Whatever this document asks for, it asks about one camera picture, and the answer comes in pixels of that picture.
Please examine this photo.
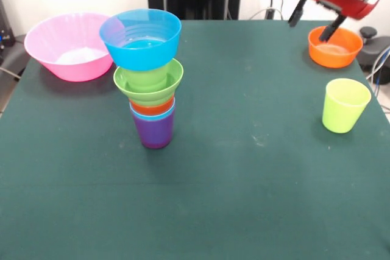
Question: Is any yellow-green cup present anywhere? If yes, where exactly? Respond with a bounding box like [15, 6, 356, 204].
[322, 78, 372, 135]

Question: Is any blue bowl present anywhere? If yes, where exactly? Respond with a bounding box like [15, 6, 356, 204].
[99, 9, 183, 71]

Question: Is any green bowl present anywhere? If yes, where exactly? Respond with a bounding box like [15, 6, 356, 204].
[113, 58, 185, 107]

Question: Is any orange cup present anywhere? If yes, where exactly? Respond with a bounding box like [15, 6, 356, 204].
[130, 98, 176, 116]

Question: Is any blue cup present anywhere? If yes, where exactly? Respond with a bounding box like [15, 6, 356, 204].
[129, 103, 177, 121]

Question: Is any purple cup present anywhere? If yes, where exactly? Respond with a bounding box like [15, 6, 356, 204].
[131, 110, 176, 150]

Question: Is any orange bowl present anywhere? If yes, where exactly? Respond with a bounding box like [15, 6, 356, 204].
[307, 25, 364, 69]

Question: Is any black office chair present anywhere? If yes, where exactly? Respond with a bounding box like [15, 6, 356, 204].
[356, 26, 390, 75]

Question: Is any dark green table cloth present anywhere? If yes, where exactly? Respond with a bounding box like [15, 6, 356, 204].
[0, 18, 390, 260]

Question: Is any large pink bowl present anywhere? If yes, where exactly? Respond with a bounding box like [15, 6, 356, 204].
[24, 12, 114, 83]

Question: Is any black device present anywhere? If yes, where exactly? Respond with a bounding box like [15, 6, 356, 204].
[0, 0, 16, 51]

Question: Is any blue cable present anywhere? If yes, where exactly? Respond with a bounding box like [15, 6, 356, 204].
[365, 45, 390, 90]

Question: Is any grey cable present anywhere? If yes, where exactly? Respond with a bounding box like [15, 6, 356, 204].
[0, 66, 21, 82]

